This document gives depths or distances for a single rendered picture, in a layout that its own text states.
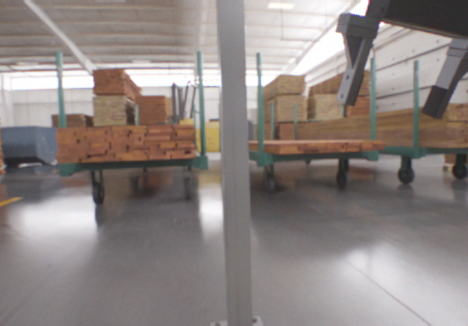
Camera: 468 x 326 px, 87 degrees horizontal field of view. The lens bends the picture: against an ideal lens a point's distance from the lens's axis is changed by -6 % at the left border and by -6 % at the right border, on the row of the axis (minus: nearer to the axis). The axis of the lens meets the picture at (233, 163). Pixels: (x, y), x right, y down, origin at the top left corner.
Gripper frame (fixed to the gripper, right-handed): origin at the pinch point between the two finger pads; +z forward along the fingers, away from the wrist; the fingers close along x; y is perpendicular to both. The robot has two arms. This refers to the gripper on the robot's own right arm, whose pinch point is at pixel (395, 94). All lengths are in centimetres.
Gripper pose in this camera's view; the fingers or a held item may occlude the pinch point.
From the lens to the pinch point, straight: 41.1
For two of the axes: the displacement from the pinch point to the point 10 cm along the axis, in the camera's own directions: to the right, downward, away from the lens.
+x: 9.9, 0.9, 1.2
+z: -1.3, 8.8, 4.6
